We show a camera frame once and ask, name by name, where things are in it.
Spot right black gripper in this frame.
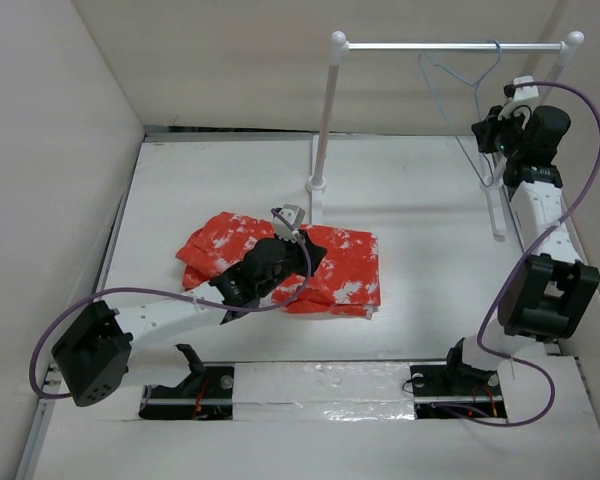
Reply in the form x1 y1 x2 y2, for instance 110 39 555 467
471 102 527 160

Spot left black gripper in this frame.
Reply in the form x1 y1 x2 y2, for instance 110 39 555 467
256 229 325 299

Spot blue wire hanger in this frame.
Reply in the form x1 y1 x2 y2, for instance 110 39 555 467
417 39 502 188

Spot red white patterned trousers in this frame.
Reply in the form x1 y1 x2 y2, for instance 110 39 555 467
175 212 381 318

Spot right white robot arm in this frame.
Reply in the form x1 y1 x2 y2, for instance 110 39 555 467
442 104 600 394

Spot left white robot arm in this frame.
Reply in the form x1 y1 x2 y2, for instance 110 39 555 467
52 230 327 407

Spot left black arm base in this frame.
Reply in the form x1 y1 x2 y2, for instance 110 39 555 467
138 344 235 421

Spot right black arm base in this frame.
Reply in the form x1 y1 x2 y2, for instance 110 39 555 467
401 338 507 420

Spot silver foil tape strip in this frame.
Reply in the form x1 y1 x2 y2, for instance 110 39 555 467
232 361 415 422

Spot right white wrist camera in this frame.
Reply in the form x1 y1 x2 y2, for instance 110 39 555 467
499 75 540 120

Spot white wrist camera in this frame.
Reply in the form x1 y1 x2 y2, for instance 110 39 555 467
271 204 305 243
499 75 540 120

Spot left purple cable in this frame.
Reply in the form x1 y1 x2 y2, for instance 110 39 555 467
27 207 313 399

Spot purple cable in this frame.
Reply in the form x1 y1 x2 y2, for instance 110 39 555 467
27 207 313 399
477 81 600 427

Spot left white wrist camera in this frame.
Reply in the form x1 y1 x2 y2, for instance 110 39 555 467
271 204 305 243

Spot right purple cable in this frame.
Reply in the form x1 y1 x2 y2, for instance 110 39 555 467
477 81 600 427

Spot white clothes rack frame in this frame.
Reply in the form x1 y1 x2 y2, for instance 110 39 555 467
306 30 585 224

